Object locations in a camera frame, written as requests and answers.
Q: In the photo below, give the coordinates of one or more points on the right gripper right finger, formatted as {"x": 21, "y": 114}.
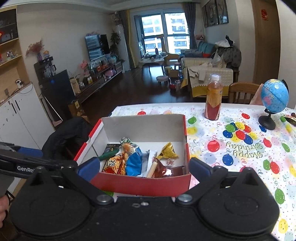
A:
{"x": 209, "y": 178}

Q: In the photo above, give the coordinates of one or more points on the small candy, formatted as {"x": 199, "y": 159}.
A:
{"x": 170, "y": 162}

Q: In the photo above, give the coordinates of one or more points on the black jacket on chair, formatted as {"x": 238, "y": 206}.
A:
{"x": 66, "y": 141}

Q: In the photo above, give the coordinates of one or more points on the green snack packet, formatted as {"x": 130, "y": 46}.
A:
{"x": 109, "y": 154}

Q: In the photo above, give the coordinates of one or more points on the orange juice bottle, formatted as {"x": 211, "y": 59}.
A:
{"x": 213, "y": 97}

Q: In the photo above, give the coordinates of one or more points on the red snack bag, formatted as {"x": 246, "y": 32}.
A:
{"x": 162, "y": 171}

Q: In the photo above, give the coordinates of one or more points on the dark wrapper near globe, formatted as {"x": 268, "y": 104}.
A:
{"x": 291, "y": 118}

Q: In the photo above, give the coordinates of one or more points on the wall television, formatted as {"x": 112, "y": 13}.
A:
{"x": 97, "y": 46}

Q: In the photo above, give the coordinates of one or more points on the wooden chair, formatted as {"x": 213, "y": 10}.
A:
{"x": 242, "y": 92}

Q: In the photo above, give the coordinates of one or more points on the person left hand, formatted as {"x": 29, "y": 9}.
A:
{"x": 4, "y": 204}

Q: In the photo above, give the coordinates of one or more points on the packaged brown egg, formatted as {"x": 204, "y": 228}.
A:
{"x": 128, "y": 146}

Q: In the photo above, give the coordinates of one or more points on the red and white cardboard box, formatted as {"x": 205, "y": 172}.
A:
{"x": 151, "y": 133}

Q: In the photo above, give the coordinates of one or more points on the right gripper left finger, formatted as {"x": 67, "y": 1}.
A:
{"x": 80, "y": 177}

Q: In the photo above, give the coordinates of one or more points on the sofa with cream cover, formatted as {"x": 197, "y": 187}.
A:
{"x": 198, "y": 65}

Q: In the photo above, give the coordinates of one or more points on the tv console cabinet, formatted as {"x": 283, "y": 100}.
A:
{"x": 100, "y": 79}

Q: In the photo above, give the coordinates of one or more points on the yellow snack packet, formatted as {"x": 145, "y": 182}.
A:
{"x": 167, "y": 152}

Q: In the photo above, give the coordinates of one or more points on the small round stool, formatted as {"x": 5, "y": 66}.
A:
{"x": 161, "y": 79}

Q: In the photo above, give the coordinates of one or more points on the black sesame snack packet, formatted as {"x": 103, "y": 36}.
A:
{"x": 112, "y": 147}

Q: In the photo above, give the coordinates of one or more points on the blue desk globe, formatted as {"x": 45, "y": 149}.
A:
{"x": 275, "y": 97}

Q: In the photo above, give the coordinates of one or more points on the orange chips bag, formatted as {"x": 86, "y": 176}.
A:
{"x": 116, "y": 164}

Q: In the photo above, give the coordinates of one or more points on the blue cookie snack packet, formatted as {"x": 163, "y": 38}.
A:
{"x": 134, "y": 163}

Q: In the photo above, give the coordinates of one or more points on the white cabinet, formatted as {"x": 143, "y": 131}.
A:
{"x": 24, "y": 121}

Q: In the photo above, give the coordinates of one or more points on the balloon pattern tablecloth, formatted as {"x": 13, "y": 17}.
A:
{"x": 237, "y": 140}

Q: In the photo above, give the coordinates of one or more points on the sausage stick snack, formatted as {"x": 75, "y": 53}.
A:
{"x": 152, "y": 169}

